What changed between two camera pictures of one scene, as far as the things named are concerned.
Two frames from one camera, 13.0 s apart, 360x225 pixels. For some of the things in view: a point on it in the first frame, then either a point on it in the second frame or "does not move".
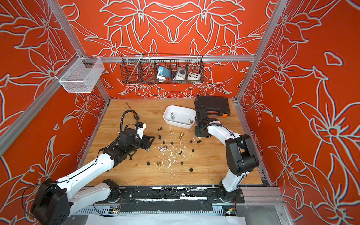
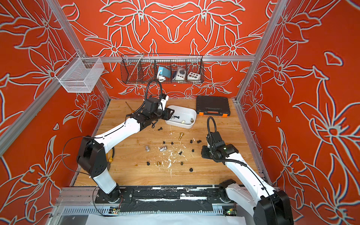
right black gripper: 197,134 to 204,154
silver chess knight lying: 163,149 does not move
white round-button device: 181,74 does not move
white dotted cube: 192,76 does not move
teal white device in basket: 163,73 does not move
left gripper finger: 146,143 to 168,114
